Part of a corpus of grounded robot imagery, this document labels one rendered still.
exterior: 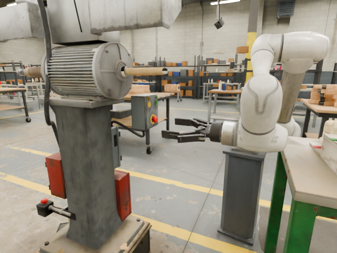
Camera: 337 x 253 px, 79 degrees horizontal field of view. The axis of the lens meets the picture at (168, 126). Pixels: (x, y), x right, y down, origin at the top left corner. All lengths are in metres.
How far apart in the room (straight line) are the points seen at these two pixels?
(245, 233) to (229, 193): 0.33
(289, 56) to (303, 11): 11.08
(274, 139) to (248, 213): 1.06
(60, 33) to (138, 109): 0.52
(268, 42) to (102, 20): 0.75
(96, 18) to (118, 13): 0.10
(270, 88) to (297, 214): 0.36
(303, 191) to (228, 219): 1.17
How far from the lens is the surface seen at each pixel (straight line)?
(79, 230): 1.40
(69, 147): 1.16
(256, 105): 0.60
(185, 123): 0.88
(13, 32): 1.28
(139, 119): 1.19
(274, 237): 1.42
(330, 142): 0.89
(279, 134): 0.73
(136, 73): 0.93
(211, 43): 12.19
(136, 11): 0.78
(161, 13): 0.74
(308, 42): 1.15
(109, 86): 0.93
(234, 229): 1.84
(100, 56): 0.91
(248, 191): 1.63
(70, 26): 1.09
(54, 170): 1.31
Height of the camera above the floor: 1.23
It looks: 14 degrees down
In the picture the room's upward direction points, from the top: straight up
